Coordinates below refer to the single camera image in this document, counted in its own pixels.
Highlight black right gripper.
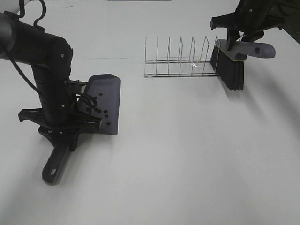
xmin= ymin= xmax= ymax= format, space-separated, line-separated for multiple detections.
xmin=210 ymin=4 xmax=285 ymax=51

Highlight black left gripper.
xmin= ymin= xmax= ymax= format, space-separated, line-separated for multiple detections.
xmin=18 ymin=108 xmax=101 ymax=151

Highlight grey brush black bristles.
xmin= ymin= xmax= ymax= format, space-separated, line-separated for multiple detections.
xmin=210 ymin=39 xmax=276 ymax=91

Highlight coffee bean pile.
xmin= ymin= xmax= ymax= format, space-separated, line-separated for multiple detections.
xmin=86 ymin=91 xmax=112 ymax=127

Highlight grey plastic dustpan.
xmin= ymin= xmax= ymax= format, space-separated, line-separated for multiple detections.
xmin=38 ymin=74 xmax=121 ymax=185

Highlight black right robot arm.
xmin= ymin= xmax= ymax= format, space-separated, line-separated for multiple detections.
xmin=210 ymin=0 xmax=300 ymax=50

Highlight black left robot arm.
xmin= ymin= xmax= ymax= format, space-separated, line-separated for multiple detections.
xmin=0 ymin=11 xmax=100 ymax=151

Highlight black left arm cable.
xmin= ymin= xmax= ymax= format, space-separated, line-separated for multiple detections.
xmin=0 ymin=0 xmax=101 ymax=122

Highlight chrome wire dish rack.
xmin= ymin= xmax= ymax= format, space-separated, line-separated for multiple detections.
xmin=143 ymin=37 xmax=217 ymax=78

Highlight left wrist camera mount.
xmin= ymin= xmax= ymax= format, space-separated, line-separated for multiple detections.
xmin=63 ymin=80 xmax=88 ymax=93

